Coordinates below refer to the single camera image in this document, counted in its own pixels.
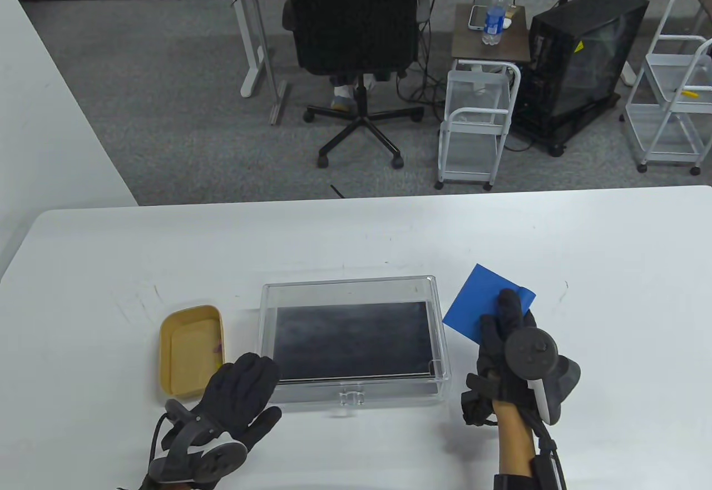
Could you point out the person's right hand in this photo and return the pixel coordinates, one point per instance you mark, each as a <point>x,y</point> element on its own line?
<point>492,345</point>

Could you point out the person's left hand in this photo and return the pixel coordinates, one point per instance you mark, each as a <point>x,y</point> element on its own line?
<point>239,390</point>

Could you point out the blue scraper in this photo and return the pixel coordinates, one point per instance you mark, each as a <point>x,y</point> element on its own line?
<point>475,303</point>

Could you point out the tan bento box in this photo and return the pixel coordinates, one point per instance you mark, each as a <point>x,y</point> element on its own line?
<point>186,356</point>

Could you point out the clear plastic drawer organizer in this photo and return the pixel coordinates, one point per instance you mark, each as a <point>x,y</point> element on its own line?
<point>356,290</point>

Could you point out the person's right forearm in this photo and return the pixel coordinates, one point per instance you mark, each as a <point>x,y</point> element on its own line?
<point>512,440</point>

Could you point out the black organizer liner mat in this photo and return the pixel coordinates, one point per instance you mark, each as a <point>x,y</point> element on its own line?
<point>356,340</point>

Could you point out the black right hand controller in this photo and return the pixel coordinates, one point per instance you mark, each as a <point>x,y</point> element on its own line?
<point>531,354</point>

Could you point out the black hand controller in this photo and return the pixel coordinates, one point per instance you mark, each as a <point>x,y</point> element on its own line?
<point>531,354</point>
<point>217,459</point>

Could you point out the black left hand controller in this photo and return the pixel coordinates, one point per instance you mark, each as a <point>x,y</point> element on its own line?
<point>217,459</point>

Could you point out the black right wrist device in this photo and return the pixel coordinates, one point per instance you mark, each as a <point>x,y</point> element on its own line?
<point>512,483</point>

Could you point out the black pen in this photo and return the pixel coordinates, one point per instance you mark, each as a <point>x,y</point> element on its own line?
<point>337,191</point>

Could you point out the white cart with wooden top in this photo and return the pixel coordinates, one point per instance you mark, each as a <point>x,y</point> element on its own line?
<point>473,48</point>

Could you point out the black computer tower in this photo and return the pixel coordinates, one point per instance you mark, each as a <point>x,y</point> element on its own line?
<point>589,45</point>

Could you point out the clear water bottle blue label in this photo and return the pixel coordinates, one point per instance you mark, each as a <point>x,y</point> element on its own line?
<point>494,17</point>

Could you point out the white smartphone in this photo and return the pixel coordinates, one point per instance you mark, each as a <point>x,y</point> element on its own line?
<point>477,17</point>

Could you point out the black office chair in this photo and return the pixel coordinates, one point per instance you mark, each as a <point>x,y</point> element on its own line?
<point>356,11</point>

